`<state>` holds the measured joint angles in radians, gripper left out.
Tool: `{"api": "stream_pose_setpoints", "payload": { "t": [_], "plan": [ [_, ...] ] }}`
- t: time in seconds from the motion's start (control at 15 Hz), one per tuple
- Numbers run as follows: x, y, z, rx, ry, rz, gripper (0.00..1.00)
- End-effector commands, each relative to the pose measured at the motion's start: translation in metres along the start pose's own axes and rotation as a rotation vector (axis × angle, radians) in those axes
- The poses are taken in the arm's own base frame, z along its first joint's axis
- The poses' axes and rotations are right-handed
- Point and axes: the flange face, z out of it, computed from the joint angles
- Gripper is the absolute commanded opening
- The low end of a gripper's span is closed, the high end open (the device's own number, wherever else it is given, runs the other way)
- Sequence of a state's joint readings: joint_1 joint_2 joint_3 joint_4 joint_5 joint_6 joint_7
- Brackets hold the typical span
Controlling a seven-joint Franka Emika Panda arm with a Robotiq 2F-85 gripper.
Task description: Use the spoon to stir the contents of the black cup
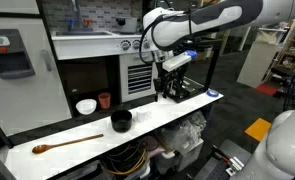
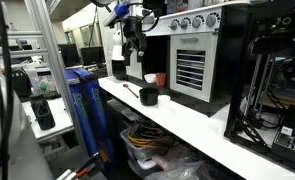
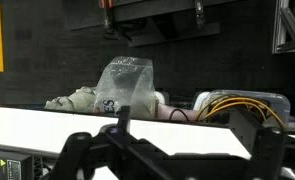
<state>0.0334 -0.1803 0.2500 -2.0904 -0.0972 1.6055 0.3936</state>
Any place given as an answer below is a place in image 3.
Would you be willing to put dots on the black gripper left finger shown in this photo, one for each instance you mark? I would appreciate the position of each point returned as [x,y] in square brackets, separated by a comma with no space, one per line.
[87,156]

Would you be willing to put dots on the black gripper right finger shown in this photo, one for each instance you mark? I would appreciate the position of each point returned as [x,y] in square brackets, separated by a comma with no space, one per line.
[270,150]

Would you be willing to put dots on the clear plastic bin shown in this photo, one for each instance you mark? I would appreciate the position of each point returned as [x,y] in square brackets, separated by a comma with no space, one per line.
[273,103]

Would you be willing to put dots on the beige cloth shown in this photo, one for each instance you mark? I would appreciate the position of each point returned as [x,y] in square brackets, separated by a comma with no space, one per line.
[77,100]

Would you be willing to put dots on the black electronics box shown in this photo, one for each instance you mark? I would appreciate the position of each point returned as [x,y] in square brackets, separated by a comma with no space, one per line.
[10,166]

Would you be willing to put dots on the clear plastic bag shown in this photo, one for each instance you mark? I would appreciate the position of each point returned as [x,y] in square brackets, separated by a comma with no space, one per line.
[127,86]

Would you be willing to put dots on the pink bag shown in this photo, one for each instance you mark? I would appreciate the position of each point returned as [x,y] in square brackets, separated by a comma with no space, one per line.
[173,111]

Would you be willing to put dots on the aluminium frame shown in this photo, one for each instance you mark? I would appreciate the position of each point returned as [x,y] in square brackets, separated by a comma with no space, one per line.
[287,30]

